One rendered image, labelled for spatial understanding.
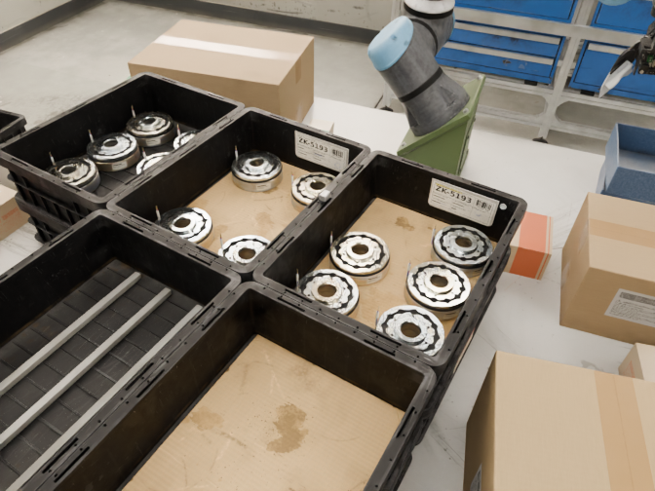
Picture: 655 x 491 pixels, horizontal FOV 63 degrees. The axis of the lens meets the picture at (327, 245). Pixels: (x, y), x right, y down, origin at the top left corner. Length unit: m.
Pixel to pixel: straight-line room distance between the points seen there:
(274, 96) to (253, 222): 0.42
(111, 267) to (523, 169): 1.02
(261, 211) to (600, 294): 0.63
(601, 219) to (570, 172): 0.42
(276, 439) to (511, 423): 0.30
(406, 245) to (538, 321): 0.30
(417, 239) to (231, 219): 0.35
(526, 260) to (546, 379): 0.42
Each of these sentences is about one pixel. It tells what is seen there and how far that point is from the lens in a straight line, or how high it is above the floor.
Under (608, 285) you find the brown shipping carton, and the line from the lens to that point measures 1.03.
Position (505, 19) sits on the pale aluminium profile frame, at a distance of 2.73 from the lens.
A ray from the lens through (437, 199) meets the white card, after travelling 1.01.
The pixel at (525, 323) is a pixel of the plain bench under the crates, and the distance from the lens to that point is 1.08.
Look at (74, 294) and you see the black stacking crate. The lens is 0.96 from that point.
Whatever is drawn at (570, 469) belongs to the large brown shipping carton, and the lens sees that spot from 0.71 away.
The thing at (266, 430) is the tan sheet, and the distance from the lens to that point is 0.75.
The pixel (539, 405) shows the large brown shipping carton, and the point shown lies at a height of 0.90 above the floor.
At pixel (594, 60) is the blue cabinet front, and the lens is 2.83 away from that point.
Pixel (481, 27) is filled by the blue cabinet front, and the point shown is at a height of 0.54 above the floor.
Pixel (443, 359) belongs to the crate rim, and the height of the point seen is 0.93.
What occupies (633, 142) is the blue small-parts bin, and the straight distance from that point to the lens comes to 1.52.
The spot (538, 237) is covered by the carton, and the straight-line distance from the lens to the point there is 1.15.
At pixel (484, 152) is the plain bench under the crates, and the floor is 0.70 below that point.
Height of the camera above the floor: 1.49
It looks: 43 degrees down
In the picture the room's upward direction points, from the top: 2 degrees clockwise
